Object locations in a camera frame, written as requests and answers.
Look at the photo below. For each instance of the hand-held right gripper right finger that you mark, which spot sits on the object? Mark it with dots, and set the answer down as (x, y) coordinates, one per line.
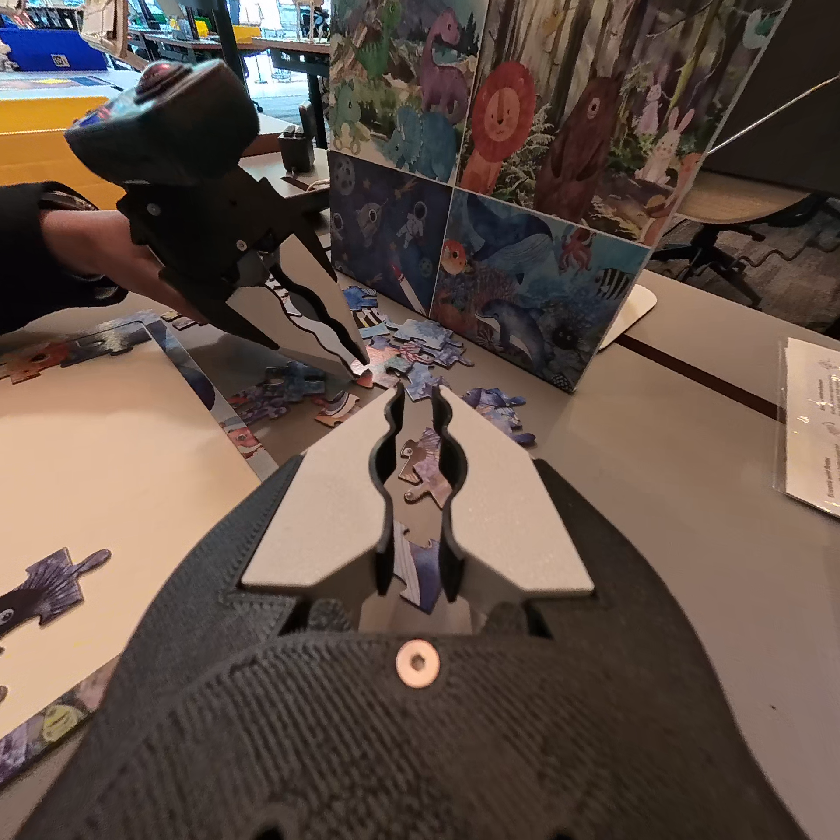
(525, 525)

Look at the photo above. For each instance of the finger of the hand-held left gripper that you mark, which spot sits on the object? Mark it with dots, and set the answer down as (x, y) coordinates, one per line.
(315, 334)
(321, 289)

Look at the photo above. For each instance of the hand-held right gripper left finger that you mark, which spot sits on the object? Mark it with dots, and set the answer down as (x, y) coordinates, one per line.
(315, 525)

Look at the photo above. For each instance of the pile of puzzle pieces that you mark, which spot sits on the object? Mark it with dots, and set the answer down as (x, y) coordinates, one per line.
(420, 354)

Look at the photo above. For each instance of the blue striped jigsaw piece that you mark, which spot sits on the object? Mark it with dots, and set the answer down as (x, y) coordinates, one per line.
(418, 568)

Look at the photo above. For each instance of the blue wavy jigsaw piece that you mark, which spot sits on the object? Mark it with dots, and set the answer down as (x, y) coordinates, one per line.
(105, 342)

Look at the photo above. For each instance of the cream puzzle frame tray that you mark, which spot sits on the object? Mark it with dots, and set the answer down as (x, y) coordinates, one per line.
(98, 459)

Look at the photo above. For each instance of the orange pufferfish jigsaw piece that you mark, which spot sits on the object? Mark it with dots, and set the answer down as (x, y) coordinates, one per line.
(33, 364)

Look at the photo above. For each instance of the black urchin jigsaw piece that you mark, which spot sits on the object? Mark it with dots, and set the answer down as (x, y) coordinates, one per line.
(46, 590)

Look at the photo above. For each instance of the person's left hand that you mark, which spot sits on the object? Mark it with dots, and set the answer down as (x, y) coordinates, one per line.
(92, 243)

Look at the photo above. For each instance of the illustrated animal puzzle box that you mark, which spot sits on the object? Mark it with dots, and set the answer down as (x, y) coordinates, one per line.
(394, 223)

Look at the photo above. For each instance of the black battery charger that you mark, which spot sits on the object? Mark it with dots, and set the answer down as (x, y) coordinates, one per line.
(296, 151)

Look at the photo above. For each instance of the yellow plastic bin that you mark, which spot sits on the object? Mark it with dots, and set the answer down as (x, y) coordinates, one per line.
(39, 144)

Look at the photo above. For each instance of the blue storage bin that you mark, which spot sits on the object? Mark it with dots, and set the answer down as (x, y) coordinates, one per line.
(39, 52)

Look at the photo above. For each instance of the instruction sheet in plastic sleeve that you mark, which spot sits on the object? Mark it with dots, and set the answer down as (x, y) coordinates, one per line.
(817, 426)

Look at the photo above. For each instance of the beige office chair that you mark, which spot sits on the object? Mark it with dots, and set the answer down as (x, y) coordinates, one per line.
(735, 197)

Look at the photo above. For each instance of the white flat base plate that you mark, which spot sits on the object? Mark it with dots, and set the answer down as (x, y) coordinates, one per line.
(633, 312)

